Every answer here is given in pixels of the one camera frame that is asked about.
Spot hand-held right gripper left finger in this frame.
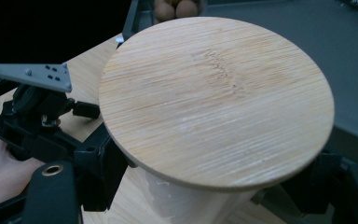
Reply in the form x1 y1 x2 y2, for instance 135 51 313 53
21 152 130 224

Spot glass jar pale contents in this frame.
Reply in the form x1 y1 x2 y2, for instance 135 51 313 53
98 16 336 224

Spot tall glass jar brown balls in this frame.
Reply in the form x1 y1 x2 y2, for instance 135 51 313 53
150 0 204 23

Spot dark grey corner rack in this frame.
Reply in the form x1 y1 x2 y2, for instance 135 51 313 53
121 0 358 218

